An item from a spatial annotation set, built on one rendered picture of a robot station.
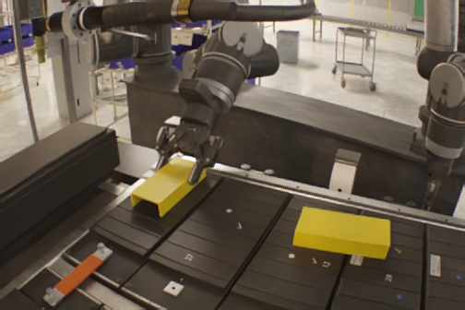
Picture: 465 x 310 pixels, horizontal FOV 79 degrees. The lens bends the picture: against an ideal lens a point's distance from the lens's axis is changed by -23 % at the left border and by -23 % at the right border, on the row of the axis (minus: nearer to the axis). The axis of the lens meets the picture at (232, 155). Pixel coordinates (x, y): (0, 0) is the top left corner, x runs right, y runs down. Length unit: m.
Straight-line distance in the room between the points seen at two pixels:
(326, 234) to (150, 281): 0.28
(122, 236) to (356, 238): 0.38
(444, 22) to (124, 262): 0.94
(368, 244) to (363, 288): 0.08
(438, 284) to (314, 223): 0.24
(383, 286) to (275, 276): 0.17
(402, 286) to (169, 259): 0.36
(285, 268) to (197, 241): 0.15
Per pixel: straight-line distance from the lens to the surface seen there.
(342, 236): 0.56
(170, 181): 0.68
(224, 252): 0.56
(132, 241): 0.59
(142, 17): 0.58
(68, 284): 0.56
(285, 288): 0.51
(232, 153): 1.58
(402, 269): 0.58
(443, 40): 1.00
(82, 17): 0.68
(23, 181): 0.65
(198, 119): 0.71
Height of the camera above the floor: 1.38
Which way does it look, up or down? 27 degrees down
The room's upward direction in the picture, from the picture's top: straight up
